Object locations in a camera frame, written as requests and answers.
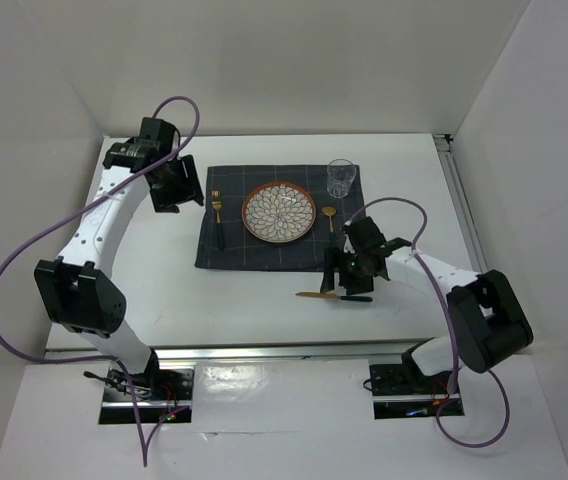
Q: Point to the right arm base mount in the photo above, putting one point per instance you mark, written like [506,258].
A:
[401,392]

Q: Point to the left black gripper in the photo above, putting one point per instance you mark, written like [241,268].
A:
[188,189]

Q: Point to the floral patterned plate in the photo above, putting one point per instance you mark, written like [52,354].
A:
[278,212]

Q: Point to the aluminium rail frame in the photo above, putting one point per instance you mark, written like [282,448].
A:
[171,303]

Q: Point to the gold spoon green handle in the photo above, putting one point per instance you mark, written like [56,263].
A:
[330,212]

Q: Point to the gold fork green handle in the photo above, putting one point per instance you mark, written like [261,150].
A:
[217,206]

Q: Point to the gold knife green handle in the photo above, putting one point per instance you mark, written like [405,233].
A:
[336,297]

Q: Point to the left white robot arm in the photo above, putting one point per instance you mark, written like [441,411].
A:
[76,287]

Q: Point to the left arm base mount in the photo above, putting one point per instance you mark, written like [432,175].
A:
[171,399]

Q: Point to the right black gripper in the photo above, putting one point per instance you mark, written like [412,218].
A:
[364,285]

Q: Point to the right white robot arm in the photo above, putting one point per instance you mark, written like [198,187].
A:
[484,319]

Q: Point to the dark grey checked cloth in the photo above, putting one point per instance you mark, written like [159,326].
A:
[243,251]

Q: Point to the clear drinking glass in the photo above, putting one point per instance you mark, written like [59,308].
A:
[341,174]

